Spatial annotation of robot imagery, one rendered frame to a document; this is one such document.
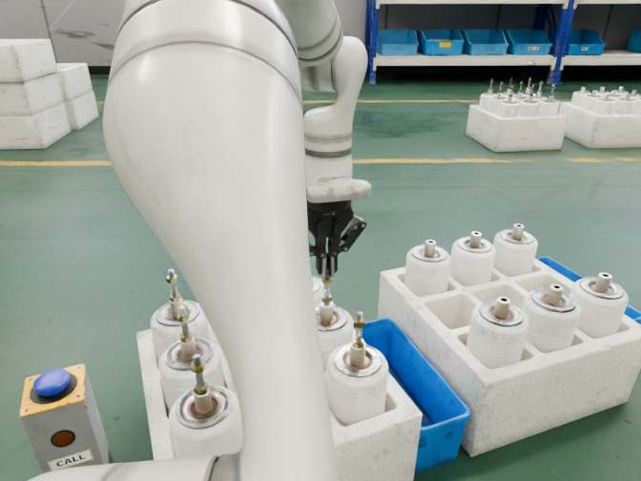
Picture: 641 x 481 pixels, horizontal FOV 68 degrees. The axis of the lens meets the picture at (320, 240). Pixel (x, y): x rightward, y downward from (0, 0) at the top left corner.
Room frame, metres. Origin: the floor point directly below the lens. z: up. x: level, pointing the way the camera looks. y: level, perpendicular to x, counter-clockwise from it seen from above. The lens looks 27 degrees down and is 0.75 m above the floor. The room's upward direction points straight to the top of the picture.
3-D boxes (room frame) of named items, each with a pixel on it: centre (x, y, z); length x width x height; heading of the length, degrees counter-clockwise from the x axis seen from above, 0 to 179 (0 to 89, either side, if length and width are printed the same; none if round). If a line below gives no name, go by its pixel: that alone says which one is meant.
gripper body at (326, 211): (0.68, -0.01, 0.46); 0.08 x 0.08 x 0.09
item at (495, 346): (0.69, -0.32, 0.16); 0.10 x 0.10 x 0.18
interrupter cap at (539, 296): (0.73, -0.43, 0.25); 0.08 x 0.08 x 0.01
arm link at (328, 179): (0.66, -0.02, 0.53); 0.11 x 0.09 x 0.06; 15
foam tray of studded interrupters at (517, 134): (2.75, -1.12, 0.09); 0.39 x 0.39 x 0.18; 8
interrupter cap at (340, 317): (0.68, -0.01, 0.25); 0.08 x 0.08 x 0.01
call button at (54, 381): (0.45, 0.33, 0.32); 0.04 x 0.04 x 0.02
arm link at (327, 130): (0.67, -0.02, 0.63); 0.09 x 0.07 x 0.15; 75
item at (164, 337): (0.69, 0.25, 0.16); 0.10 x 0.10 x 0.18
